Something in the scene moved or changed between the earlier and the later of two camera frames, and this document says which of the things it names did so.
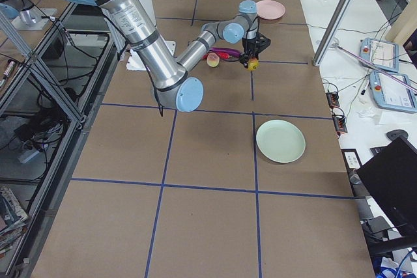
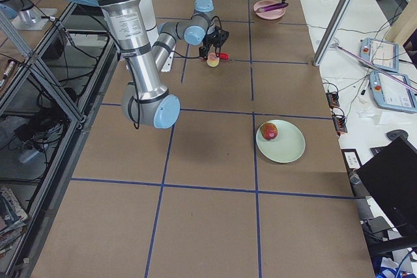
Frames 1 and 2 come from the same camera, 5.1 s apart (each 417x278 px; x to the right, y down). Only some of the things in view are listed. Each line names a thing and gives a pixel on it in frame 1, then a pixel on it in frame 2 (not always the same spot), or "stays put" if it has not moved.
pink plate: x=270 y=10 stays put
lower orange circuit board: x=339 y=123 stays put
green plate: x=279 y=141 stays put
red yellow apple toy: x=253 y=64 to x=269 y=131
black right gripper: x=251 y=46 to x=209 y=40
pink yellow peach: x=212 y=60 stays put
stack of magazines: x=13 y=217 stays put
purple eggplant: x=227 y=51 to x=272 y=7
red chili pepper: x=221 y=55 stays put
